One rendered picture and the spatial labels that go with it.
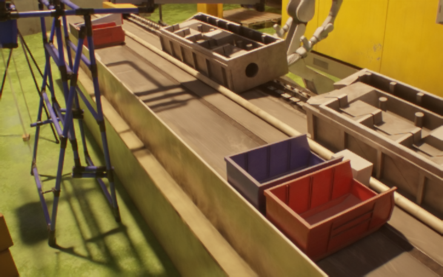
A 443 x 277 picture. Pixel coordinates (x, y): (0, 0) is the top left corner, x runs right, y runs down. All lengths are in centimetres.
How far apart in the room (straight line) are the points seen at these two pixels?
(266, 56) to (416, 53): 222
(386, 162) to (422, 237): 28
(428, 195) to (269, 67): 119
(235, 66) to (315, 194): 102
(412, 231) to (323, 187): 30
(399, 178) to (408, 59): 287
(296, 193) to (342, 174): 18
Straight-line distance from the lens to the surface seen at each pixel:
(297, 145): 141
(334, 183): 128
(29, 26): 827
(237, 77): 211
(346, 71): 477
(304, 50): 318
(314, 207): 127
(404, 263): 118
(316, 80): 349
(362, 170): 135
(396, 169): 139
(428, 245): 127
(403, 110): 165
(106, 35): 329
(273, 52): 219
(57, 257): 237
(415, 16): 410
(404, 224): 132
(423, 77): 411
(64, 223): 260
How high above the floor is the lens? 152
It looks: 27 degrees down
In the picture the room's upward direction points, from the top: 1 degrees counter-clockwise
